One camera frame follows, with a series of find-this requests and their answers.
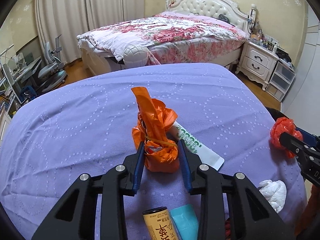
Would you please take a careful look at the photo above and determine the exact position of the red plastic bag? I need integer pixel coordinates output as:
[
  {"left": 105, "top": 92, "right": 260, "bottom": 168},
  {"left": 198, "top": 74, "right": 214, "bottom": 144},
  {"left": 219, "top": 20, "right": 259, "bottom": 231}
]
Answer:
[{"left": 270, "top": 117, "right": 303, "bottom": 159}]

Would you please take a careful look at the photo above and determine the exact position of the teal white box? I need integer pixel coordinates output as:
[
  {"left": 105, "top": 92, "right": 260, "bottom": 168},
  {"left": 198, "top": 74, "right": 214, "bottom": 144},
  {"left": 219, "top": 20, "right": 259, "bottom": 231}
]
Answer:
[{"left": 170, "top": 204, "right": 199, "bottom": 240}]

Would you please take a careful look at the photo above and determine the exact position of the orange plastic bag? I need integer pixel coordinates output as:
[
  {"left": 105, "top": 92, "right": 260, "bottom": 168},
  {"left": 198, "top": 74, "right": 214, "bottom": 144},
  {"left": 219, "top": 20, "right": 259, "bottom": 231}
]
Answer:
[{"left": 131, "top": 87, "right": 179, "bottom": 173}]

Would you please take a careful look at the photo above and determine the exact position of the black trash bag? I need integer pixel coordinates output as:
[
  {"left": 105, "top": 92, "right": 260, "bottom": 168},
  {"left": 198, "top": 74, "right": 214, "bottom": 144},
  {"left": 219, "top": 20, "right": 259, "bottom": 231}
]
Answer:
[{"left": 266, "top": 107, "right": 288, "bottom": 122}]

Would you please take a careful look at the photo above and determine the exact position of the dark red ribbon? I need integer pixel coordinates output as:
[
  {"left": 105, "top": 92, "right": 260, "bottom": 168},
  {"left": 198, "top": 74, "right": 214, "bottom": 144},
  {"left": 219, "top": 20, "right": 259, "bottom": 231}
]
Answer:
[{"left": 225, "top": 218, "right": 231, "bottom": 240}]

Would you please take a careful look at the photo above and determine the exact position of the white crumpled tissue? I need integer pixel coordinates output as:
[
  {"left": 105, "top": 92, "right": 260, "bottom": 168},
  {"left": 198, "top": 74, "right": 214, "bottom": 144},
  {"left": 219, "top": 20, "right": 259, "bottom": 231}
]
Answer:
[{"left": 258, "top": 180, "right": 287, "bottom": 213}]

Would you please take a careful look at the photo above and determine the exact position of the plastic drawer unit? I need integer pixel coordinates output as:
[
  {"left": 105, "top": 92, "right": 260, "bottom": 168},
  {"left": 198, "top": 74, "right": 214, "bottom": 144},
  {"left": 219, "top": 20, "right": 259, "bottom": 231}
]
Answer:
[{"left": 266, "top": 59, "right": 296, "bottom": 102}]

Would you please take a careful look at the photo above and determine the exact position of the white green tube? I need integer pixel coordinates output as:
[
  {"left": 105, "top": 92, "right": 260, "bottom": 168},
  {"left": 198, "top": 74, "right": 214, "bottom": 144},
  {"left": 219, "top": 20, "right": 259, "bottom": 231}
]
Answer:
[{"left": 169, "top": 121, "right": 225, "bottom": 171}]

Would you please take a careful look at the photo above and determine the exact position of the yellow cylindrical can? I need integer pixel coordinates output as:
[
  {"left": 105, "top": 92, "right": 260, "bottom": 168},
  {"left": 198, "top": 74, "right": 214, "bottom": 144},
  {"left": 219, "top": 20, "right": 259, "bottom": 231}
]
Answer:
[{"left": 142, "top": 206, "right": 178, "bottom": 240}]

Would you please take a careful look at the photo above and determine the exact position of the purple quilted bedspread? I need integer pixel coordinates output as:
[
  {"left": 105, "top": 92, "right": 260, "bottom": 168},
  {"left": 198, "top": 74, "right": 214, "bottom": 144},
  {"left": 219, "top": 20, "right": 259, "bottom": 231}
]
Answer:
[{"left": 1, "top": 63, "right": 307, "bottom": 239}]

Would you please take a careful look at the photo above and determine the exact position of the white nightstand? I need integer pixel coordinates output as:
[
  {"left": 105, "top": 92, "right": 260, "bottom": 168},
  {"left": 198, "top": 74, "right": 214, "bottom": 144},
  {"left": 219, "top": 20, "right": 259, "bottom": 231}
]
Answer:
[{"left": 235, "top": 41, "right": 279, "bottom": 91}]

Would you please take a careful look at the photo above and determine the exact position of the white bookshelf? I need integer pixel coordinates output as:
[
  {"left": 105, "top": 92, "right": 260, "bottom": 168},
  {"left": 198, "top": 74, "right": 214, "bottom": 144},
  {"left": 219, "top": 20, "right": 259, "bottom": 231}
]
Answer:
[{"left": 1, "top": 64, "right": 21, "bottom": 141}]

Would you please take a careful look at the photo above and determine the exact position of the grey desk chair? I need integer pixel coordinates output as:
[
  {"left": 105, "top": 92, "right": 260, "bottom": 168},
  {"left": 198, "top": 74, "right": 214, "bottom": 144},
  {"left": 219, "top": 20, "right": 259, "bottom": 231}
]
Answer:
[{"left": 38, "top": 35, "right": 68, "bottom": 94}]

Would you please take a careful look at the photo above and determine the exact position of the white bed with headboard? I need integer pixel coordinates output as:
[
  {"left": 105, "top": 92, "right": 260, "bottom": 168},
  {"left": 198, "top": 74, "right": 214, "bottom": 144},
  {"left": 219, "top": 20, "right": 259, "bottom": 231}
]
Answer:
[{"left": 79, "top": 0, "right": 250, "bottom": 75}]

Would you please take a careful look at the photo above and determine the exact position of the grey study desk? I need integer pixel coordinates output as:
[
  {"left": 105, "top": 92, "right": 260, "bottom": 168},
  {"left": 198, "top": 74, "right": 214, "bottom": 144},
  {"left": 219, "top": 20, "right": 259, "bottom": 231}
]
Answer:
[{"left": 1, "top": 44, "right": 42, "bottom": 103}]

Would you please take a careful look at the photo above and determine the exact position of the pink floral quilt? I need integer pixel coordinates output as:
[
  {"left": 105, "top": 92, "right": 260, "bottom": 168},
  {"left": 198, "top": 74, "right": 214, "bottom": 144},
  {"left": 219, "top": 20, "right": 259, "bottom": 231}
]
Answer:
[{"left": 76, "top": 12, "right": 248, "bottom": 65}]

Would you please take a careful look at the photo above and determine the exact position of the white round bin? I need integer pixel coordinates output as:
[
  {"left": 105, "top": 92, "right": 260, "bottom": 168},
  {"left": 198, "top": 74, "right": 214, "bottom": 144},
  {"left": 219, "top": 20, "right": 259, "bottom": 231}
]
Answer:
[{"left": 123, "top": 45, "right": 149, "bottom": 69}]

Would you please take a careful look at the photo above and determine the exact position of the beige curtain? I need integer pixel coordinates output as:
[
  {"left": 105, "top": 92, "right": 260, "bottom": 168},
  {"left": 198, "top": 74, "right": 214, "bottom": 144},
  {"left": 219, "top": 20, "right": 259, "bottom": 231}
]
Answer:
[{"left": 35, "top": 0, "right": 145, "bottom": 63}]

